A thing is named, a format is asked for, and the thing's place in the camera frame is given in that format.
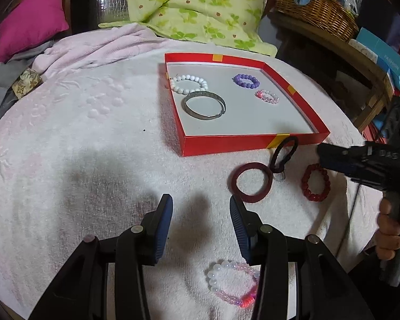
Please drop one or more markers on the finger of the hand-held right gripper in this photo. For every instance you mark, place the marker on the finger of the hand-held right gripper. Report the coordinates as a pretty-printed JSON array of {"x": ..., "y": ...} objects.
[{"x": 340, "y": 160}]

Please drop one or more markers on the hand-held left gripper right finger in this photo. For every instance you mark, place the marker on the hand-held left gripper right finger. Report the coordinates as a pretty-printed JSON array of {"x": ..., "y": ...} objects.
[{"x": 240, "y": 230}]

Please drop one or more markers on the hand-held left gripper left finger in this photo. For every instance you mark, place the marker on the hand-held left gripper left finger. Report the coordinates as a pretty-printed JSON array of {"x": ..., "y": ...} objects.
[{"x": 163, "y": 226}]

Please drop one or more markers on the dark red bangle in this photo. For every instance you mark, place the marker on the dark red bangle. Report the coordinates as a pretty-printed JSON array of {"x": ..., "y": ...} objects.
[{"x": 251, "y": 200}]

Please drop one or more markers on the red shallow box tray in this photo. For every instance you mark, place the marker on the red shallow box tray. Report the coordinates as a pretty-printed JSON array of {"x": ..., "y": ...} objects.
[{"x": 220, "y": 145}]

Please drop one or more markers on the person's right hand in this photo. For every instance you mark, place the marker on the person's right hand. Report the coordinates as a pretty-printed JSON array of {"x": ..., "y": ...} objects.
[{"x": 386, "y": 236}]

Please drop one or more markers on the wooden bench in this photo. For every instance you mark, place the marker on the wooden bench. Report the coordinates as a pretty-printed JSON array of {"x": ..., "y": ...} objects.
[{"x": 370, "y": 71}]

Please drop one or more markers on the white patterned tissue box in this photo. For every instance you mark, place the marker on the white patterned tissue box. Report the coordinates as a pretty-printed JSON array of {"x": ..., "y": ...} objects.
[{"x": 363, "y": 50}]

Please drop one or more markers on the light blue cardboard box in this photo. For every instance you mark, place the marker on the light blue cardboard box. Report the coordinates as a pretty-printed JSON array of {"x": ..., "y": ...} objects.
[{"x": 383, "y": 53}]

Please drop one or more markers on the silver metal bangle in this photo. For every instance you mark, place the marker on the silver metal bangle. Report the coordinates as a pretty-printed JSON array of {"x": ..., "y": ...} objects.
[{"x": 200, "y": 117}]

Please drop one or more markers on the pale pink blanket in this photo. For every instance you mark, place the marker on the pale pink blanket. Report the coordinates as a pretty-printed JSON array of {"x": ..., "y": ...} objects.
[{"x": 86, "y": 123}]

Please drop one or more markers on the wicker basket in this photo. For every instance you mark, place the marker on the wicker basket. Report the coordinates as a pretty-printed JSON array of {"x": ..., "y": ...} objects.
[{"x": 320, "y": 13}]

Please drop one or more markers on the small patterned cushion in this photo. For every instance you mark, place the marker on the small patterned cushion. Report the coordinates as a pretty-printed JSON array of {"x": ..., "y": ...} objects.
[{"x": 26, "y": 83}]

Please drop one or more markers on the green clover print quilt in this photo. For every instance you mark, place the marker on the green clover print quilt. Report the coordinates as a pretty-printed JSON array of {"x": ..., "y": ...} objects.
[{"x": 193, "y": 6}]

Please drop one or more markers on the magenta pillow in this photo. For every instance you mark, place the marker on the magenta pillow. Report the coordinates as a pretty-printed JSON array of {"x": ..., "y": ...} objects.
[{"x": 30, "y": 23}]

